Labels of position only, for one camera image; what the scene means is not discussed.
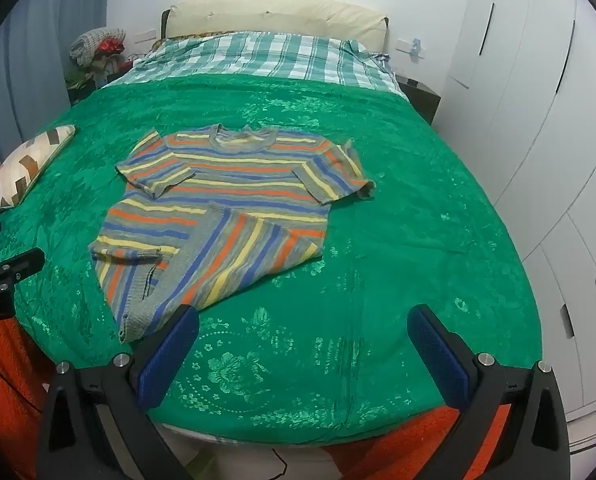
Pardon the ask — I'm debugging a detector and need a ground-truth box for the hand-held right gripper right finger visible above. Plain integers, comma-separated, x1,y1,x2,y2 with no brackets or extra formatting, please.
407,304,569,480

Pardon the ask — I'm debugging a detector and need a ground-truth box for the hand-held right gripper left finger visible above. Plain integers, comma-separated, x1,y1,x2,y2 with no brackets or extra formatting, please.
35,304,201,480

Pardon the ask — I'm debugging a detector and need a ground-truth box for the striped knitted sweater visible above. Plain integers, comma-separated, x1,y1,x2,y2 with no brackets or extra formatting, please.
89,124,377,345

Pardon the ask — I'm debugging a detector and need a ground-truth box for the pile of mixed clothes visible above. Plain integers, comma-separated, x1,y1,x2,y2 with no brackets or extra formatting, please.
65,55,139,106

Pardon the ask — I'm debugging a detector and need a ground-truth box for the orange blanket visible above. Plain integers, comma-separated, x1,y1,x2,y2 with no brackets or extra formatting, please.
0,310,514,480

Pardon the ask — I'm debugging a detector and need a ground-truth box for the cream brown patterned cushion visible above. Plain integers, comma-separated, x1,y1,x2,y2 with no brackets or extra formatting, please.
0,124,76,218

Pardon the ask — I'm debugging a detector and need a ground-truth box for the green floral bedspread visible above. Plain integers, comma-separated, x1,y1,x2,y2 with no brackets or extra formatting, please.
0,72,544,448

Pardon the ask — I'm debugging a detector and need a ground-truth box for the blue-grey curtain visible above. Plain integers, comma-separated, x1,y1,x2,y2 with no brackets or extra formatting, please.
0,0,111,186

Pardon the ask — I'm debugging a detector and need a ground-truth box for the grey knitted cloth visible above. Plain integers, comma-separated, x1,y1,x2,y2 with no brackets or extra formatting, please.
69,27,127,67

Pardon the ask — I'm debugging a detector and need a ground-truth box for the white wardrobe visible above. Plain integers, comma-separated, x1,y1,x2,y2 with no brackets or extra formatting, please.
440,0,596,421

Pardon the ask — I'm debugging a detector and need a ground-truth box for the dark bedside table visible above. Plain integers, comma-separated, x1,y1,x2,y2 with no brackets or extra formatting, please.
395,75,441,126

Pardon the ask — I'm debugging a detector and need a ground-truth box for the green plaid bed sheet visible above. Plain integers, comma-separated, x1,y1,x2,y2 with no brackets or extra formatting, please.
105,31,409,101

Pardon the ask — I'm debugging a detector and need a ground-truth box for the cream padded headboard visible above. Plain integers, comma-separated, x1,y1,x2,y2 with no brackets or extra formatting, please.
160,0,390,56

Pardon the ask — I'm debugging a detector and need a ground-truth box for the wall socket with blue plug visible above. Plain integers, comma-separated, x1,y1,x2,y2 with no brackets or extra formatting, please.
395,37,426,59

